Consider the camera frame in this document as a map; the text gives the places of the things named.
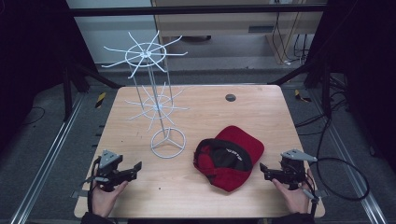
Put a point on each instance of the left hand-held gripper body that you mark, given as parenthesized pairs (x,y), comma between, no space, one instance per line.
(108,166)

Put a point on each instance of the person's right hand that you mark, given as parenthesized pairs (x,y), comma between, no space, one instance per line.
(295,199)

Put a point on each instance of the black horizontal frame bar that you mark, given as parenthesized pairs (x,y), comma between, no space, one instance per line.
(186,10)

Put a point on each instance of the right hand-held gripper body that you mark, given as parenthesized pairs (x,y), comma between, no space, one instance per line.
(292,169)

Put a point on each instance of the white cabinet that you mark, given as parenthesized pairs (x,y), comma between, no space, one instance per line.
(109,34)

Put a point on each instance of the red and black cap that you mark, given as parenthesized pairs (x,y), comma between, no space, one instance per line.
(229,158)

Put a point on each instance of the person's left hand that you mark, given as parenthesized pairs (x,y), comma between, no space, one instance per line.
(106,199)

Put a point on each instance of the grey round table grommet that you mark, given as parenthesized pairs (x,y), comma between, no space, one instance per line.
(230,98)

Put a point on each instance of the black frame post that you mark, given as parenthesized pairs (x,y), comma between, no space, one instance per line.
(326,93)
(67,93)

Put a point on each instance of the yellow and black tape strip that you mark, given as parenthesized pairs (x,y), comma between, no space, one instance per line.
(100,100)
(301,96)

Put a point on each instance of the metal floor rail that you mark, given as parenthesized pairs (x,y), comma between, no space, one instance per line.
(351,161)
(46,155)

